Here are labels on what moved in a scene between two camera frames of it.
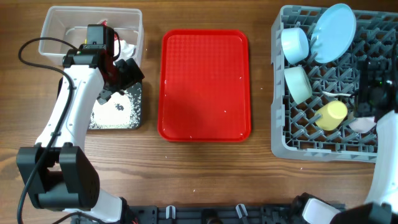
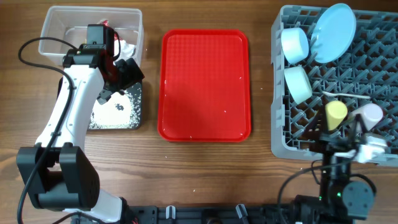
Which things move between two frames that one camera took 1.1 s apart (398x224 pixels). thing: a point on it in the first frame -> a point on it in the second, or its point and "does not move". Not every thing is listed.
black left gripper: [129, 78] does not move
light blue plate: [333, 33] does not move
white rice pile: [121, 111] does not move
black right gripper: [370, 70] -> [331, 145]
